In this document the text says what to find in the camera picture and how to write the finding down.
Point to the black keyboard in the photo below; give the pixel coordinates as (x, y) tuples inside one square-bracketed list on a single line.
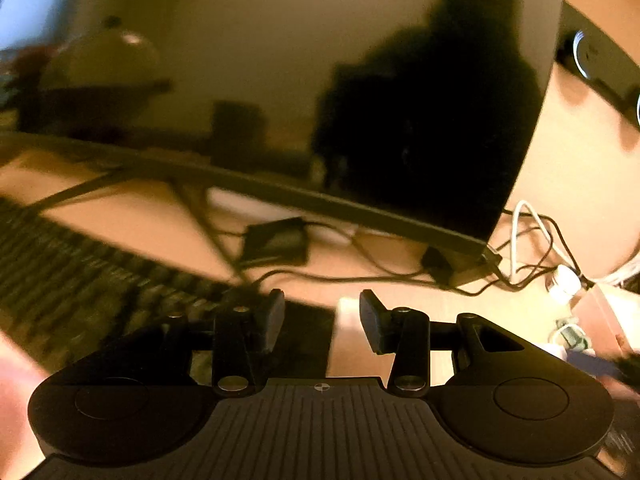
[(65, 294)]

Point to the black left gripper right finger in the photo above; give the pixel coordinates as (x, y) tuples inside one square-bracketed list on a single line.
[(406, 334)]

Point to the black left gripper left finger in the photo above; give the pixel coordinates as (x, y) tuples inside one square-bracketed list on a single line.
[(246, 330)]

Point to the black computer monitor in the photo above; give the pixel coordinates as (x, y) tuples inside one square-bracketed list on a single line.
[(410, 117)]

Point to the black power adapter brick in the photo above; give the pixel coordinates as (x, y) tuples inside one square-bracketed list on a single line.
[(276, 243)]

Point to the pink cardboard box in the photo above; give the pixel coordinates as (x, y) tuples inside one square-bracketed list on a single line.
[(610, 318)]

